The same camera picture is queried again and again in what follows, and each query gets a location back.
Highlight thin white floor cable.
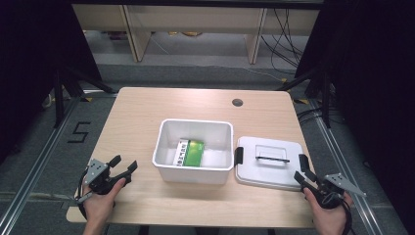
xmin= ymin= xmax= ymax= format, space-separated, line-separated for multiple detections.
xmin=241 ymin=66 xmax=288 ymax=83

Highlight black curtain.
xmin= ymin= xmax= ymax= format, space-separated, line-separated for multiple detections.
xmin=0 ymin=0 xmax=103 ymax=165
xmin=294 ymin=0 xmax=415 ymax=235

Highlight person's right hand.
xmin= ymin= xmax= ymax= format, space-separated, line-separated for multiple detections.
xmin=302 ymin=187 xmax=354 ymax=235

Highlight green and white carton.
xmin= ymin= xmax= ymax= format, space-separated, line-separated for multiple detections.
xmin=172 ymin=138 xmax=207 ymax=168

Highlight bundle of black cables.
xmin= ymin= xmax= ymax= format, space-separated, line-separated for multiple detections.
xmin=259 ymin=8 xmax=310 ymax=75

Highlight black floor cables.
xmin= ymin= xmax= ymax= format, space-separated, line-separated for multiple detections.
xmin=296 ymin=106 xmax=342 ymax=126

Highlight white plastic storage box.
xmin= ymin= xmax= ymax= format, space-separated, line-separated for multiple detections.
xmin=151 ymin=117 xmax=235 ymax=186

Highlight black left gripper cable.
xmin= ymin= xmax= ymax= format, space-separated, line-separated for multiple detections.
xmin=74 ymin=166 xmax=91 ymax=220

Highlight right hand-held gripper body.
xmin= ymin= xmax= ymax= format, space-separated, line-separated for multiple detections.
xmin=300 ymin=172 xmax=367 ymax=211

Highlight white lid with black handle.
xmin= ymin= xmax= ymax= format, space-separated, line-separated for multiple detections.
xmin=233 ymin=135 xmax=316 ymax=192

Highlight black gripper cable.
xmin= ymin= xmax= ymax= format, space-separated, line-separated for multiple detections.
xmin=339 ymin=195 xmax=357 ymax=235
xmin=74 ymin=166 xmax=91 ymax=220

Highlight black metal stand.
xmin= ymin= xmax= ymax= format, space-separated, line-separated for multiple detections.
xmin=276 ymin=65 xmax=333 ymax=129
xmin=52 ymin=65 xmax=115 ymax=129

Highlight person's left hand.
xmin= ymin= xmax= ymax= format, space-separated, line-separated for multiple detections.
xmin=82 ymin=177 xmax=127 ymax=227

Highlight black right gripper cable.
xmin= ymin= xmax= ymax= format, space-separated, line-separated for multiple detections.
xmin=339 ymin=195 xmax=357 ymax=235

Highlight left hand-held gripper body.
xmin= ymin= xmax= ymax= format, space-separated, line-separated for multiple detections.
xmin=82 ymin=159 xmax=132 ymax=196

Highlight aluminium floor rail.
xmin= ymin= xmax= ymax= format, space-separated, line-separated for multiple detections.
xmin=0 ymin=92 xmax=84 ymax=235
xmin=306 ymin=98 xmax=386 ymax=235

